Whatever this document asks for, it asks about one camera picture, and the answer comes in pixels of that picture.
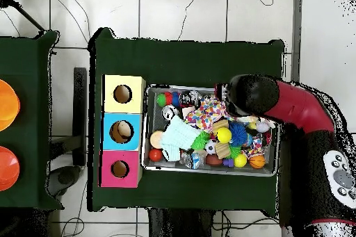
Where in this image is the colourful polka dot cloth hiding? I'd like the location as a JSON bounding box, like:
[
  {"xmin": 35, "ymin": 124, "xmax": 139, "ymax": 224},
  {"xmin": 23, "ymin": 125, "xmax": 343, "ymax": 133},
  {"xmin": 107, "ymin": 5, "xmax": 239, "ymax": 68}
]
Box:
[{"xmin": 184, "ymin": 97, "xmax": 237, "ymax": 132}]

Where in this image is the shallow clear mesh bin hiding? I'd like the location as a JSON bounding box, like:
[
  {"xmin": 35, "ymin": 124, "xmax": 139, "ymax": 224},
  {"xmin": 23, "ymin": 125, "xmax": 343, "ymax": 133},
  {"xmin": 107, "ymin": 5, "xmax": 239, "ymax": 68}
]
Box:
[{"xmin": 141, "ymin": 85, "xmax": 281, "ymax": 177}]

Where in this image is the orange toy basketball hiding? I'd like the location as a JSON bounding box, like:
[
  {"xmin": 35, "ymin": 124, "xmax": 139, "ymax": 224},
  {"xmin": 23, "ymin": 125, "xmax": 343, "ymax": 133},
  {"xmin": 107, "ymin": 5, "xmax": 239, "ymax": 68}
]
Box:
[{"xmin": 248, "ymin": 154, "xmax": 266, "ymax": 170}]

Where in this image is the black stand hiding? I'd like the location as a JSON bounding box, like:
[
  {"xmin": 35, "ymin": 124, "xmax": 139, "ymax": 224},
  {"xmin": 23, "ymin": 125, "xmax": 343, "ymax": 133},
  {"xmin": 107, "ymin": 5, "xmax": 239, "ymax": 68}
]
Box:
[{"xmin": 72, "ymin": 67, "xmax": 89, "ymax": 167}]

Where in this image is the cream yellow cloth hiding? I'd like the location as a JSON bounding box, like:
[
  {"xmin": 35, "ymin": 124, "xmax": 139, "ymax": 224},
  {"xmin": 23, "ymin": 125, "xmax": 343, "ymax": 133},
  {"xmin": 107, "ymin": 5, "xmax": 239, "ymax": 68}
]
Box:
[{"xmin": 236, "ymin": 114, "xmax": 276, "ymax": 129}]

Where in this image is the dark green table cloth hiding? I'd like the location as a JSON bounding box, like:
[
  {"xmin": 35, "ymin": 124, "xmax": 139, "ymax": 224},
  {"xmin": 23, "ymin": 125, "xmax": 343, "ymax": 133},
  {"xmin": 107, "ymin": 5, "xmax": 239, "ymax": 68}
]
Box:
[
  {"xmin": 88, "ymin": 27, "xmax": 286, "ymax": 215},
  {"xmin": 0, "ymin": 30, "xmax": 60, "ymax": 210}
]

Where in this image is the large yellow ball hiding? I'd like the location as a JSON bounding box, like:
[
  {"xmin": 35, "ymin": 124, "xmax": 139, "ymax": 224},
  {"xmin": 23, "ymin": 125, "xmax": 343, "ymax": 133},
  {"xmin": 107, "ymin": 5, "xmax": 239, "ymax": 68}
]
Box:
[{"xmin": 216, "ymin": 126, "xmax": 233, "ymax": 144}]

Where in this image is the toy hamburger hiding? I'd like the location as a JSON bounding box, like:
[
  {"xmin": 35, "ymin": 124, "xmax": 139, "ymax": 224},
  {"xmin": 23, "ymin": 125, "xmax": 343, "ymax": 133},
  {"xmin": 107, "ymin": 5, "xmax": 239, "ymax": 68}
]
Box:
[{"xmin": 149, "ymin": 131, "xmax": 166, "ymax": 149}]

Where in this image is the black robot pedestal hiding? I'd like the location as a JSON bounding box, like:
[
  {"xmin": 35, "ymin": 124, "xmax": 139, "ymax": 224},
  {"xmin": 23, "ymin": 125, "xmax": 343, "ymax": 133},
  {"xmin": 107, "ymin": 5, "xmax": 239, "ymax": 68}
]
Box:
[{"xmin": 147, "ymin": 208, "xmax": 218, "ymax": 237}]

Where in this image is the orange bowl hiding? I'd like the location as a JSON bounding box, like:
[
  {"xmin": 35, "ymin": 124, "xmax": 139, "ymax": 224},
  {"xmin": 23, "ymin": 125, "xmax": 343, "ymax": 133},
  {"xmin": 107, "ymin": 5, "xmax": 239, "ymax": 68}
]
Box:
[
  {"xmin": 0, "ymin": 145, "xmax": 21, "ymax": 193},
  {"xmin": 0, "ymin": 79, "xmax": 21, "ymax": 133}
]

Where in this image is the wooden box with three holes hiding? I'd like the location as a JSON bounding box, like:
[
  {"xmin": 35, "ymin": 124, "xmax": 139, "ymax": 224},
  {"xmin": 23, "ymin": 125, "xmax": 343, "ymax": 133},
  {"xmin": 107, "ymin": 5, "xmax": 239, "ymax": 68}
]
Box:
[{"xmin": 99, "ymin": 74, "xmax": 147, "ymax": 189}]

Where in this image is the blue spiky ball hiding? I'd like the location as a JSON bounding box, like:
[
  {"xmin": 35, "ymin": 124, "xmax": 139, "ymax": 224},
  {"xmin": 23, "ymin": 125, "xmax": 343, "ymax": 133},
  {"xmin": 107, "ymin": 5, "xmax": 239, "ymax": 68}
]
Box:
[{"xmin": 229, "ymin": 122, "xmax": 250, "ymax": 148}]

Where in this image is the red ball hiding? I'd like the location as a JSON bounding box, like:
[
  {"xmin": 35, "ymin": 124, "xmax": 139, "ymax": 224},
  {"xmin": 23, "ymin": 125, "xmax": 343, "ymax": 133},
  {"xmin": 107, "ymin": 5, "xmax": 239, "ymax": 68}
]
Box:
[{"xmin": 148, "ymin": 147, "xmax": 164, "ymax": 163}]

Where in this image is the crushed clear plastic bottle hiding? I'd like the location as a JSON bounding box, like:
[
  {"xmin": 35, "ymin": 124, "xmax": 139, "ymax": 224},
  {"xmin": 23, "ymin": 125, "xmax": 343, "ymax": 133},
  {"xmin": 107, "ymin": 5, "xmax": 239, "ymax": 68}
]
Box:
[{"xmin": 180, "ymin": 150, "xmax": 204, "ymax": 170}]

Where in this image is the crushed silver can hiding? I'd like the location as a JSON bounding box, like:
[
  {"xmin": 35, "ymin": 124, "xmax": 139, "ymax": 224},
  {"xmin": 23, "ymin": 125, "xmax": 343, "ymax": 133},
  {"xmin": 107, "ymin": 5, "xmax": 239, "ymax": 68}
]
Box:
[{"xmin": 161, "ymin": 105, "xmax": 178, "ymax": 122}]

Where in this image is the mint green cloth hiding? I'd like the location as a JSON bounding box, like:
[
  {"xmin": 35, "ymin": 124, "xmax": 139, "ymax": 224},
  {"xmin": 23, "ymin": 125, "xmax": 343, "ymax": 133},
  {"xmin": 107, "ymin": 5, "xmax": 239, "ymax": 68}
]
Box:
[{"xmin": 160, "ymin": 115, "xmax": 204, "ymax": 163}]

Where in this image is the black cable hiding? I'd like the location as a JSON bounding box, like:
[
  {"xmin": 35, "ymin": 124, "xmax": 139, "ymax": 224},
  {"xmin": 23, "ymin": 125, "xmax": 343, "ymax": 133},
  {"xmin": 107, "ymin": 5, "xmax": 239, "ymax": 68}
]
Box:
[{"xmin": 177, "ymin": 0, "xmax": 202, "ymax": 41}]

